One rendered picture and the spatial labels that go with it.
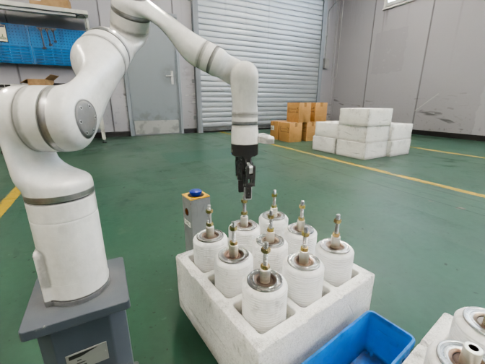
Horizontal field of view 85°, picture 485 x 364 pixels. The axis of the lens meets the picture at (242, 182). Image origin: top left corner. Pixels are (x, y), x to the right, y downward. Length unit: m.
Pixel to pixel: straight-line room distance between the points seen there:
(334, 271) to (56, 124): 0.64
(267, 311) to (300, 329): 0.08
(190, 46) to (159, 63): 4.82
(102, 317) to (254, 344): 0.27
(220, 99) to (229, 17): 1.53
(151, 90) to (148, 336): 4.91
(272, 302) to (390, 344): 0.34
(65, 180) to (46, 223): 0.07
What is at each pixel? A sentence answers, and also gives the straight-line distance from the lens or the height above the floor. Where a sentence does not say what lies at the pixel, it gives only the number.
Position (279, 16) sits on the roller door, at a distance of 6.69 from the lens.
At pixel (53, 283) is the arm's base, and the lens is 0.52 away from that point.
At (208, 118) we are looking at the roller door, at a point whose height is 0.27.
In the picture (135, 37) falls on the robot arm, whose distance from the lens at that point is 0.79.
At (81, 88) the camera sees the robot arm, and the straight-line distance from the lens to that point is 0.46.
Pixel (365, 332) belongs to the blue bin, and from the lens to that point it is 0.82.
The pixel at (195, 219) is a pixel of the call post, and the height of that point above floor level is 0.24.
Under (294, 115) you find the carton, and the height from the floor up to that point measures 0.41.
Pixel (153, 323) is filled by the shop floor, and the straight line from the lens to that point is 0.90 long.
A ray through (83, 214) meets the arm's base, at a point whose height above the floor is 0.45.
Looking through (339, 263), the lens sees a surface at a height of 0.23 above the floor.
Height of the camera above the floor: 0.61
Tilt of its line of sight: 17 degrees down
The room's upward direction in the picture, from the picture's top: straight up
